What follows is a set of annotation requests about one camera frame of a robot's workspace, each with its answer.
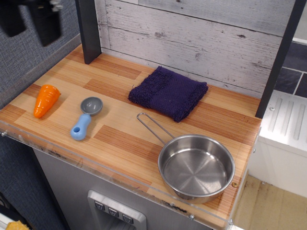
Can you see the grey dispenser button panel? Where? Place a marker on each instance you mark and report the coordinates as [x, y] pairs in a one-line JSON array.
[[109, 214]]

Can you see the dark right support post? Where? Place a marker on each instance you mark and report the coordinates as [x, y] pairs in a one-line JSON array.
[[289, 33]]

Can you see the yellow object at corner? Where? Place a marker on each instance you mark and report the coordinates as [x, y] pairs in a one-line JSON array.
[[16, 225]]

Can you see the clear acrylic edge guard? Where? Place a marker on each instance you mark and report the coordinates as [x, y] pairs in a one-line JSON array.
[[133, 182]]

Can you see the dark left support post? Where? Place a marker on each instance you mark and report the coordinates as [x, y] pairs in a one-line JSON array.
[[88, 26]]

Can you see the blue handled grey spoon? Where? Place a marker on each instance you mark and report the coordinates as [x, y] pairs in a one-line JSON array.
[[89, 106]]

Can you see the white toy sink unit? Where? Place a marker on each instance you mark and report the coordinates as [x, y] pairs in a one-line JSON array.
[[280, 152]]

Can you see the purple folded towel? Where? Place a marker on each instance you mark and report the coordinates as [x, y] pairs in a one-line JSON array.
[[169, 93]]

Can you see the dark support post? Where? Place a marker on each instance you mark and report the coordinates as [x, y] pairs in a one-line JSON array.
[[289, 33], [88, 26]]

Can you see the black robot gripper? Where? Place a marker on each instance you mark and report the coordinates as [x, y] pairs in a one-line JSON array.
[[44, 13]]

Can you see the stainless steel pan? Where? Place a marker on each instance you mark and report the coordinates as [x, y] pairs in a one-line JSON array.
[[195, 167]]

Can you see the orange plastic carrot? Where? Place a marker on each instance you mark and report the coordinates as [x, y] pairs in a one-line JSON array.
[[46, 98]]

